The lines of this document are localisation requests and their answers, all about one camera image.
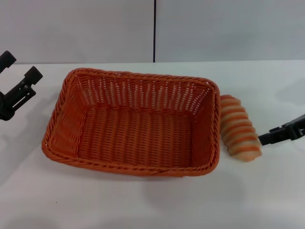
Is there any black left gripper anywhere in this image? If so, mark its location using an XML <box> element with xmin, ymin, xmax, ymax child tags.
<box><xmin>0</xmin><ymin>50</ymin><xmax>43</xmax><ymax>121</ymax></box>

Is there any orange striped bread roll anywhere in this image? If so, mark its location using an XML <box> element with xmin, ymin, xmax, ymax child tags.
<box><xmin>219</xmin><ymin>94</ymin><xmax>262</xmax><ymax>163</ymax></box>

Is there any orange woven plastic basket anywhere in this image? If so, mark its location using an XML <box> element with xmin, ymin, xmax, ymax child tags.
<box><xmin>41</xmin><ymin>67</ymin><xmax>222</xmax><ymax>178</ymax></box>

